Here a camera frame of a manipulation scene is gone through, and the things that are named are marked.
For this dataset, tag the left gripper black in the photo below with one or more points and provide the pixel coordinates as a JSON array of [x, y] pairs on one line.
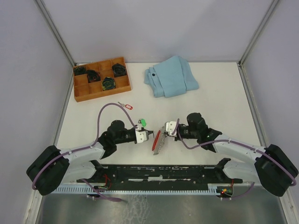
[[147, 131]]

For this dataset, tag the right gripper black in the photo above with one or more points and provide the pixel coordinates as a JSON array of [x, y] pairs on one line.
[[176, 138]]

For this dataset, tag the red handled metal keyring holder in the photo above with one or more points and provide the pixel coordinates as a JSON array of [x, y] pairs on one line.
[[158, 141]]

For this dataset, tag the key with green tag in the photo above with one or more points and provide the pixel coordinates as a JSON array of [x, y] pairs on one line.
[[142, 122]]

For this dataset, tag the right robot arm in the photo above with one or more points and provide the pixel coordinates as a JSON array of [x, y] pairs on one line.
[[268, 166]]

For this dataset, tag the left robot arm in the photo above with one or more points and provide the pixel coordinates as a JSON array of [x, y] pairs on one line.
[[58, 166]]

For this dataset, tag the key with red tag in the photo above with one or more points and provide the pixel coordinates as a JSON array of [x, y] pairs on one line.
[[129, 107]]

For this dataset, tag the light blue folded cloth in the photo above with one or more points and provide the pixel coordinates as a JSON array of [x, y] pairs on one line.
[[170, 78]]

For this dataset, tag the black rolled belt front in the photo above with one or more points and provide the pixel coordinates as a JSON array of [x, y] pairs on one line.
[[108, 84]]

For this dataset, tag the black rolled belt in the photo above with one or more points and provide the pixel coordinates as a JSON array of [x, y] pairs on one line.
[[92, 76], [79, 70], [119, 70], [108, 84]]

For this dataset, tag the black rolled belt right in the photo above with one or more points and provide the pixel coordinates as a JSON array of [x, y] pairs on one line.
[[119, 70]]

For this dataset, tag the wooden compartment tray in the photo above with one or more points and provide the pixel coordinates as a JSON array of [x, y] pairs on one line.
[[84, 91]]

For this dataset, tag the black rolled belt middle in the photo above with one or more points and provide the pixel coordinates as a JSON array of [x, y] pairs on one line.
[[92, 76]]

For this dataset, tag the black rolled belt far left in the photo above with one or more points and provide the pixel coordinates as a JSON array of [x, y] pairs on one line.
[[79, 70]]

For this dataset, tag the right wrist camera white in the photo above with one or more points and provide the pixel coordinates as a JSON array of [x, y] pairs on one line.
[[171, 127]]

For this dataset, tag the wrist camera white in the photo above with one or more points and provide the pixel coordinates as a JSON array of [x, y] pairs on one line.
[[137, 134], [171, 127]]

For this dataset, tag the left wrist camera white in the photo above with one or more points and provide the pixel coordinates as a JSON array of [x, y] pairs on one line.
[[137, 134]]

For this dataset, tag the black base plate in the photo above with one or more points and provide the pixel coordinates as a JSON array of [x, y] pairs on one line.
[[160, 177]]

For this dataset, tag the white slotted cable duct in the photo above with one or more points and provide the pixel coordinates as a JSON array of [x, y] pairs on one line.
[[212, 190]]

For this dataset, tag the left aluminium frame post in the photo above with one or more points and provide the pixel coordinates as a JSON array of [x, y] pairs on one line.
[[48, 19]]

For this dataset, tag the aluminium frame post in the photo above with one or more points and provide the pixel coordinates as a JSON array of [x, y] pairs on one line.
[[48, 19], [261, 27]]

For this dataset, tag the right aluminium frame post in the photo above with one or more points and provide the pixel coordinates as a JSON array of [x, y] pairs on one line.
[[261, 27]]

